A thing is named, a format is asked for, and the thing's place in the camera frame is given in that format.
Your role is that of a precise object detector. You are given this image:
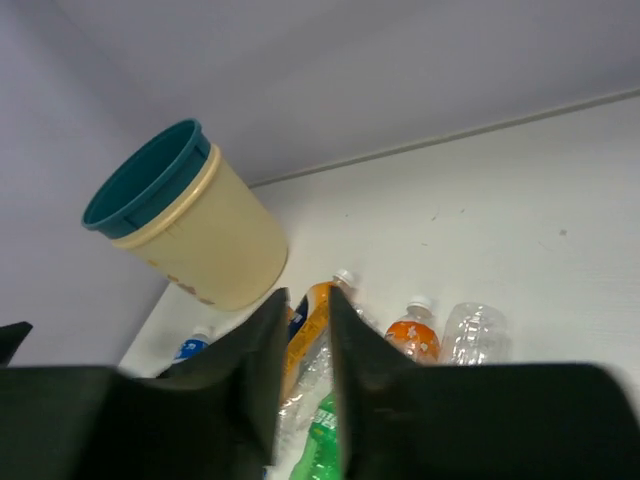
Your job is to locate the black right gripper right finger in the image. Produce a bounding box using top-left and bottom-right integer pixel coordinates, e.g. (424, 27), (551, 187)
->
(329, 289), (639, 479)

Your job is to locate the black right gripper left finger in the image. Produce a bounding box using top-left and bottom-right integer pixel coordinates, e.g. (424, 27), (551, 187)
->
(1, 288), (289, 479)

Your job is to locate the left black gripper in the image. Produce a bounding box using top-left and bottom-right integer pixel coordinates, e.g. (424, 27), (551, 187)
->
(0, 322), (33, 366)

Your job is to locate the blue label clear bottle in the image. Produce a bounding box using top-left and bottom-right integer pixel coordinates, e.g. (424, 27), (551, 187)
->
(172, 326), (214, 365)

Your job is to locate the small orange bottle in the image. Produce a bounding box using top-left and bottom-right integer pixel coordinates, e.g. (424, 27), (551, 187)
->
(384, 295), (440, 365)

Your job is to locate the green label clear bottle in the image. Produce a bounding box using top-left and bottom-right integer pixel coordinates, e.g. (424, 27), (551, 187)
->
(289, 392), (342, 480)

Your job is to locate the clear plastic bottle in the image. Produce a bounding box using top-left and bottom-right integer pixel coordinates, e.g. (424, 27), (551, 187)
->
(439, 302), (512, 366)

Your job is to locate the yellow orange juice bottle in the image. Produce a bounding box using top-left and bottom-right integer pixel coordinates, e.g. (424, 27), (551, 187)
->
(280, 281), (335, 403)

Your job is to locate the beige bin with teal liner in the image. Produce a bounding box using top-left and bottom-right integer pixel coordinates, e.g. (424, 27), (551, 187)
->
(82, 119), (288, 311)

